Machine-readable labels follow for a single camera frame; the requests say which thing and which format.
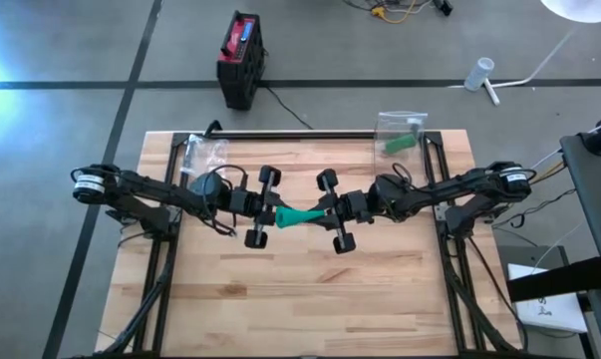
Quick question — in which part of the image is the black table frame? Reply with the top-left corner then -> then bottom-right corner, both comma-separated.
93,128 -> 528,359

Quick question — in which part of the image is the black frame clamp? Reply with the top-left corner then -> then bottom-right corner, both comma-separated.
202,119 -> 224,139

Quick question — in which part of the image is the yellow cable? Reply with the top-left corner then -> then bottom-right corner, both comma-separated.
371,3 -> 421,25

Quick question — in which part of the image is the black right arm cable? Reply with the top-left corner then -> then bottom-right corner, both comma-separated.
390,162 -> 417,191

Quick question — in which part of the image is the white floor lamp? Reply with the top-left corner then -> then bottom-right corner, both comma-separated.
449,0 -> 601,108

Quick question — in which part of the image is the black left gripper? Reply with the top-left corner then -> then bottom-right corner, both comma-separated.
229,165 -> 294,249

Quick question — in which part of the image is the green elastic bandage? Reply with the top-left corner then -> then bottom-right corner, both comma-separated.
274,205 -> 327,230
384,133 -> 419,155

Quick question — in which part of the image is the red black battery crate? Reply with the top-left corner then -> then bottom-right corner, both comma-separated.
215,9 -> 268,113

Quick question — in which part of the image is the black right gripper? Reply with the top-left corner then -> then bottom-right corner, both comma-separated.
312,168 -> 376,255

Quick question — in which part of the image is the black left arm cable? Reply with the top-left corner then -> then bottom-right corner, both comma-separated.
199,164 -> 249,238

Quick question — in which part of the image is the clear plastic zip bag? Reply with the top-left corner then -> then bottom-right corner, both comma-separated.
371,110 -> 430,183

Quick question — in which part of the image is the grey box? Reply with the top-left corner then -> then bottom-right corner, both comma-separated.
496,243 -> 570,270

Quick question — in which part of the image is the clear plastic bottle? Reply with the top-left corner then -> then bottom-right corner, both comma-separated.
462,56 -> 496,93

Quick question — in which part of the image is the white box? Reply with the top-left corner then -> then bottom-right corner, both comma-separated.
507,262 -> 589,334

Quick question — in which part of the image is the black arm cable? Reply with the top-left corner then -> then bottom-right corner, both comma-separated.
199,164 -> 249,238
390,162 -> 417,191

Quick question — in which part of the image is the black floor cable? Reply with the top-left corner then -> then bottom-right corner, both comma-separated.
259,82 -> 315,132

